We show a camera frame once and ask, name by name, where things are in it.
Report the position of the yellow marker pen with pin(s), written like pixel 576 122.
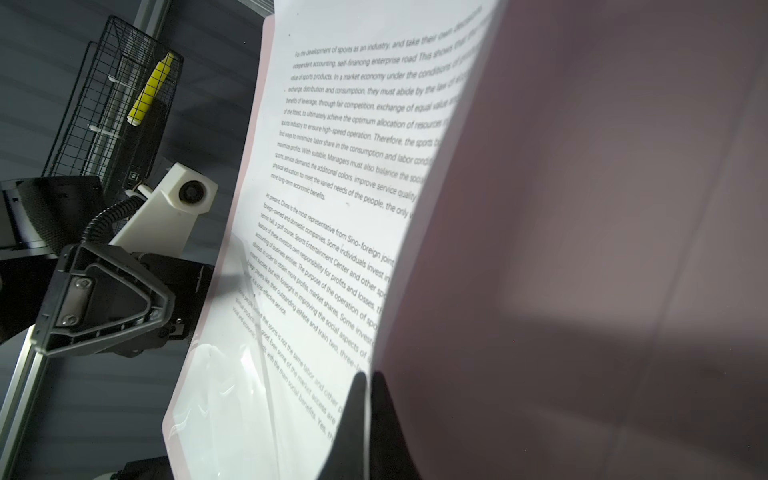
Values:
pixel 145 99

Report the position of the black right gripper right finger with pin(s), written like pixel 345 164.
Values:
pixel 389 456

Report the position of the pink file folder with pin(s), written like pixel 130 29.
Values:
pixel 582 290

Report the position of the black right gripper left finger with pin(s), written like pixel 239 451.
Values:
pixel 346 459

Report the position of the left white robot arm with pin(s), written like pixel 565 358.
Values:
pixel 154 220

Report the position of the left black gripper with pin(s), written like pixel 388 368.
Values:
pixel 100 297

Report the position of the black wire mesh basket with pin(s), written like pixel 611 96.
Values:
pixel 94 137

